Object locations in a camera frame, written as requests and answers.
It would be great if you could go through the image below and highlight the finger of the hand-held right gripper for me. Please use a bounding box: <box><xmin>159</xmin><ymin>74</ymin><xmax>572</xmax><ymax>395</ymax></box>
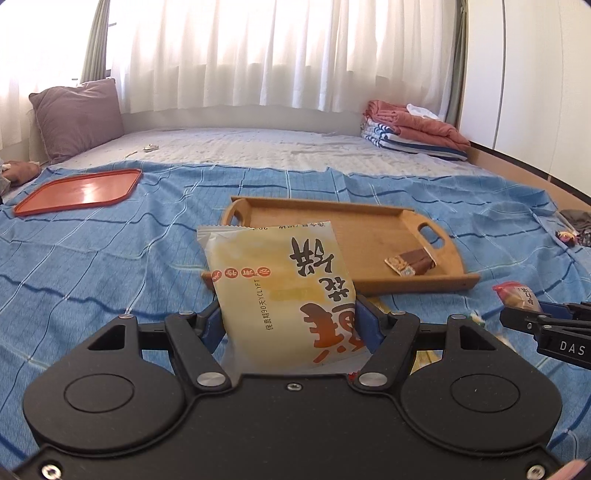
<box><xmin>538</xmin><ymin>301</ymin><xmax>591</xmax><ymax>322</ymax></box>
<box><xmin>500</xmin><ymin>307</ymin><xmax>555</xmax><ymax>332</ymax></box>

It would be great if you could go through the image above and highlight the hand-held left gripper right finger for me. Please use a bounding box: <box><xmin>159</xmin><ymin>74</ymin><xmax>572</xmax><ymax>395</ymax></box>
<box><xmin>355</xmin><ymin>294</ymin><xmax>504</xmax><ymax>391</ymax></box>

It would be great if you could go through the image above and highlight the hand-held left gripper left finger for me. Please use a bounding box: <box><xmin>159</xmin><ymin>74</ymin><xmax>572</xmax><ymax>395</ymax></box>
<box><xmin>87</xmin><ymin>302</ymin><xmax>232</xmax><ymax>391</ymax></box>

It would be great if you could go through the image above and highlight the pink snack packet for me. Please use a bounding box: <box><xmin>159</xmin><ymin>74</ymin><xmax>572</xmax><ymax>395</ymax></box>
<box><xmin>492</xmin><ymin>281</ymin><xmax>546</xmax><ymax>312</ymax></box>

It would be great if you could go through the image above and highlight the pale yellow pastry packet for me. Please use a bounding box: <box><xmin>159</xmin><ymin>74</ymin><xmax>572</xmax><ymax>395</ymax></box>
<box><xmin>197</xmin><ymin>220</ymin><xmax>372</xmax><ymax>377</ymax></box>

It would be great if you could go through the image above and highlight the brown snack bar packet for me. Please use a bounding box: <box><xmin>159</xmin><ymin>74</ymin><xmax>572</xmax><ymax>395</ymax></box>
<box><xmin>385</xmin><ymin>248</ymin><xmax>437</xmax><ymax>278</ymax></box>

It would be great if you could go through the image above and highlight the wooden serving tray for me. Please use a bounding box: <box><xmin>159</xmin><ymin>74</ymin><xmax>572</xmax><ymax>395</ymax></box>
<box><xmin>219</xmin><ymin>196</ymin><xmax>481</xmax><ymax>296</ymax></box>

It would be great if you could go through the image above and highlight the dark cloth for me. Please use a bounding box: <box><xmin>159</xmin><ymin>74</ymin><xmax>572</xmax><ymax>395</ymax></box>
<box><xmin>558</xmin><ymin>209</ymin><xmax>591</xmax><ymax>236</ymax></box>

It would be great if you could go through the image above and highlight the blue checked bedsheet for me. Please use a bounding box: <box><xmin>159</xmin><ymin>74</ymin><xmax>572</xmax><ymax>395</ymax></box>
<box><xmin>0</xmin><ymin>161</ymin><xmax>591</xmax><ymax>462</ymax></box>

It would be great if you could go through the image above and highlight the white mattress cover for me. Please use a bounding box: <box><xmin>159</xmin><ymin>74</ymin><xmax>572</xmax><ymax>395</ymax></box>
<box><xmin>46</xmin><ymin>127</ymin><xmax>499</xmax><ymax>178</ymax></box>

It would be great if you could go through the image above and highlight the folded blue striped blanket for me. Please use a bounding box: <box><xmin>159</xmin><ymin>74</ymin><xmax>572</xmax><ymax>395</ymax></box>
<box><xmin>360</xmin><ymin>117</ymin><xmax>469</xmax><ymax>162</ymax></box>

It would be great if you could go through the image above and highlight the red plastic tray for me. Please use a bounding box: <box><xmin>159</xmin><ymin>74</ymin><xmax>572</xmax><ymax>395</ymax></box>
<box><xmin>13</xmin><ymin>168</ymin><xmax>143</xmax><ymax>217</ymax></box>

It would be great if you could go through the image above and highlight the folded clothes stack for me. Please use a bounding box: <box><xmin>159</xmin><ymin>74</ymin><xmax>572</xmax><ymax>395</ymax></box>
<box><xmin>365</xmin><ymin>99</ymin><xmax>472</xmax><ymax>153</ymax></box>

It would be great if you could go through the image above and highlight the white bed headboard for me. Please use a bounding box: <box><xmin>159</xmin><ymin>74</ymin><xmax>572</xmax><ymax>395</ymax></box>
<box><xmin>121</xmin><ymin>104</ymin><xmax>366</xmax><ymax>138</ymax></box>

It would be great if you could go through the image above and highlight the white wardrobe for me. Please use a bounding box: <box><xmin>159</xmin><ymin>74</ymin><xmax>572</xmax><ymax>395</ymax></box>
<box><xmin>462</xmin><ymin>0</ymin><xmax>591</xmax><ymax>195</ymax></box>

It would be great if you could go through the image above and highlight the white cloth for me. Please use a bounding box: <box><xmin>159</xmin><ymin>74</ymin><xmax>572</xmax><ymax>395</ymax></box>
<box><xmin>406</xmin><ymin>104</ymin><xmax>444</xmax><ymax>120</ymax></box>

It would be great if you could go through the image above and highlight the brown cloth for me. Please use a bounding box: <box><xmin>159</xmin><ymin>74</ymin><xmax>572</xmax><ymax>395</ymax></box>
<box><xmin>0</xmin><ymin>159</ymin><xmax>42</xmax><ymax>188</ymax></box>

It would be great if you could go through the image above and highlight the purple pillow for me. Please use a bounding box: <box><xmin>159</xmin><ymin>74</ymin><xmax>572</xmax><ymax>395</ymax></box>
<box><xmin>28</xmin><ymin>78</ymin><xmax>124</xmax><ymax>164</ymax></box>

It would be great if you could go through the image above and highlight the grey-green curtain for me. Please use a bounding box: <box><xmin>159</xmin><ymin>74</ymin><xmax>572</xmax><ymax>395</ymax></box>
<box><xmin>445</xmin><ymin>0</ymin><xmax>470</xmax><ymax>139</ymax></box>
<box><xmin>81</xmin><ymin>0</ymin><xmax>114</xmax><ymax>85</ymax></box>

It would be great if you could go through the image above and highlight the white sheer curtain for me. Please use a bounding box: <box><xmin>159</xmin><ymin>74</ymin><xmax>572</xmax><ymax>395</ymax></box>
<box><xmin>0</xmin><ymin>0</ymin><xmax>462</xmax><ymax>116</ymax></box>

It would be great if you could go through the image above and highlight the wooden bed frame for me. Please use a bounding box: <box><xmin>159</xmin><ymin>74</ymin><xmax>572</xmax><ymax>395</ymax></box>
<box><xmin>466</xmin><ymin>141</ymin><xmax>591</xmax><ymax>204</ymax></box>

